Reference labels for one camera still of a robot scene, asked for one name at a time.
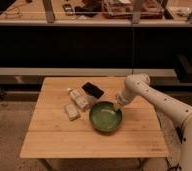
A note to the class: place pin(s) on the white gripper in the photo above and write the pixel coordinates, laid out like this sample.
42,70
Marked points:
121,101

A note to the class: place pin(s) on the green ceramic bowl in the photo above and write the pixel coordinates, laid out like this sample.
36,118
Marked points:
104,118

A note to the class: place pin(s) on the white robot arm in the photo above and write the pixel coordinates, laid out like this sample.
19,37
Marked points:
178,111

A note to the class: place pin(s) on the black rectangular phone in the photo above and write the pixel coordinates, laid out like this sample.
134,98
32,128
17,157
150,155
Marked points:
92,90

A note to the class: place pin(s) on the wooden table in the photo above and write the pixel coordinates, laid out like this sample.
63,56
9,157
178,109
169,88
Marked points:
52,135

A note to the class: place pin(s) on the small white box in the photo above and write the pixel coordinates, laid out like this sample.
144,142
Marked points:
72,112

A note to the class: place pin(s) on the tray on shelf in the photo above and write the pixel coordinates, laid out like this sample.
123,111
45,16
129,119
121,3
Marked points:
124,9

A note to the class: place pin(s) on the black device on shelf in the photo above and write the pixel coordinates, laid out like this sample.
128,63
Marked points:
68,9

